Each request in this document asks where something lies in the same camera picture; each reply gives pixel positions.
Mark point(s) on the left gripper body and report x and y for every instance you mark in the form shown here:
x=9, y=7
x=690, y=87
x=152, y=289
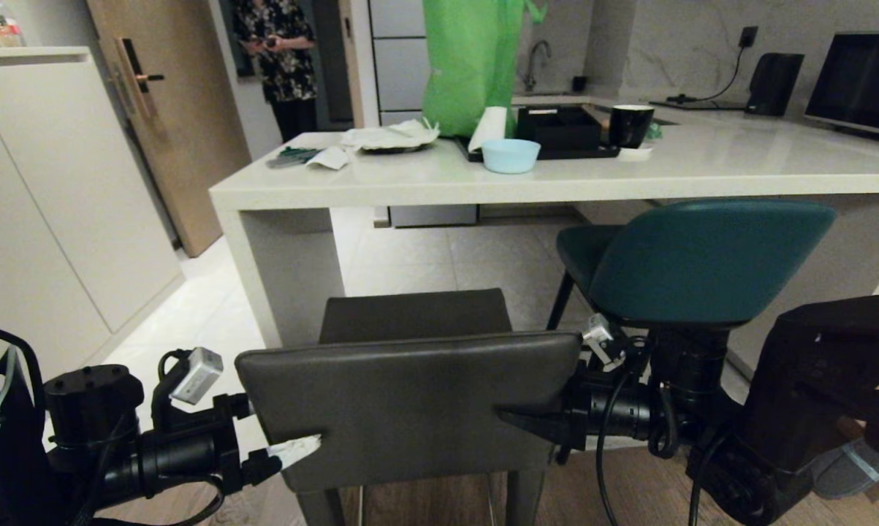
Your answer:
x=183, y=456

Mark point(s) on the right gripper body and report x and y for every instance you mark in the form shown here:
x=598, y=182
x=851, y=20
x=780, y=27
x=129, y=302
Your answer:
x=614, y=410

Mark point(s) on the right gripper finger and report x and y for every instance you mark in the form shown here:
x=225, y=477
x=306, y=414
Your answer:
x=538, y=424

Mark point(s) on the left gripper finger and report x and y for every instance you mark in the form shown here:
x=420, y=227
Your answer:
x=293, y=449

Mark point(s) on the grey bar stool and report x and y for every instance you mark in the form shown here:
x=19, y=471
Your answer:
x=410, y=409

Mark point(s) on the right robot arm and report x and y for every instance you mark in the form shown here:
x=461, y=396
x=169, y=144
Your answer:
x=826, y=394

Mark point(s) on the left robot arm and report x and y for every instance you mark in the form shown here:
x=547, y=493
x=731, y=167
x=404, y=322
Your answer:
x=81, y=409

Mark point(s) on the teal bar stool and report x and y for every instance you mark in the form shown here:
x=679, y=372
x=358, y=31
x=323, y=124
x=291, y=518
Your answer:
x=702, y=263

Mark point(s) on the white kitchen counter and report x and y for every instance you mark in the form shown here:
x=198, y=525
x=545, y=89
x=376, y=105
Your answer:
x=673, y=164

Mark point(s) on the grey slipper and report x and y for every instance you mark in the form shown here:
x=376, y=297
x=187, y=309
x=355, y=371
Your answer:
x=852, y=467

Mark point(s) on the black tray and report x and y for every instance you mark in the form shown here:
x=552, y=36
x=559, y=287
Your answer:
x=578, y=153

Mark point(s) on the light blue bowl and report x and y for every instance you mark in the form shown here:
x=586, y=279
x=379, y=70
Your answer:
x=511, y=157

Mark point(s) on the black mug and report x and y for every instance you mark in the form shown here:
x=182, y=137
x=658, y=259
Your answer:
x=629, y=126

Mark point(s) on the black box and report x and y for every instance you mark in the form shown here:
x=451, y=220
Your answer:
x=560, y=130

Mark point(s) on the white cabinet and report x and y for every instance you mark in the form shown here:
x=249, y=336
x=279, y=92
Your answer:
x=44, y=204

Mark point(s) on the white napkin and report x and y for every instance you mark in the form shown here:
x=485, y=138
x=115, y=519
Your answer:
x=329, y=158

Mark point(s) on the green cloth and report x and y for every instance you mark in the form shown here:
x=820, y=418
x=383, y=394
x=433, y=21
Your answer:
x=293, y=155

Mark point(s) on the white paper roll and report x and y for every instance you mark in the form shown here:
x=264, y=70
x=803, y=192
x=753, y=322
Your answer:
x=489, y=128

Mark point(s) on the plate with white napkins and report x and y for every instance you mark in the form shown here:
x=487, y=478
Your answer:
x=392, y=137

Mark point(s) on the wooden door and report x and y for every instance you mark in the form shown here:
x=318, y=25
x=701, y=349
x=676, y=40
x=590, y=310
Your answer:
x=183, y=131

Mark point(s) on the metal faucet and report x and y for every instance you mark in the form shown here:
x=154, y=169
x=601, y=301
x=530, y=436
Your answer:
x=535, y=62

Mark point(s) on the black kettle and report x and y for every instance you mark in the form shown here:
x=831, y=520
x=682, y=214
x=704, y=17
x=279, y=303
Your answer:
x=774, y=84

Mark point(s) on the green bag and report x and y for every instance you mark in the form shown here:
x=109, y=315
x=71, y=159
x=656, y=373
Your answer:
x=468, y=66

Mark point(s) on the white refrigerator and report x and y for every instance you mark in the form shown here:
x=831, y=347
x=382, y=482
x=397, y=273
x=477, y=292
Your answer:
x=399, y=66

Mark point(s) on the person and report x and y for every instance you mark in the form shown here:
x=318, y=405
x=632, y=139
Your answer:
x=282, y=58

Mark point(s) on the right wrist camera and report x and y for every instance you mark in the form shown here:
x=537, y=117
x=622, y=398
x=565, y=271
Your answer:
x=600, y=337

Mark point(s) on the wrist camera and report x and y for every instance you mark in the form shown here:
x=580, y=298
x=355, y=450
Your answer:
x=600, y=337
x=196, y=374

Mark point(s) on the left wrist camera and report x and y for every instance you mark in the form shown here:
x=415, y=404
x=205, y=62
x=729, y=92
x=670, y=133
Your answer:
x=196, y=374

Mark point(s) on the black wall plug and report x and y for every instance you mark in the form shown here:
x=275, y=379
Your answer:
x=748, y=36

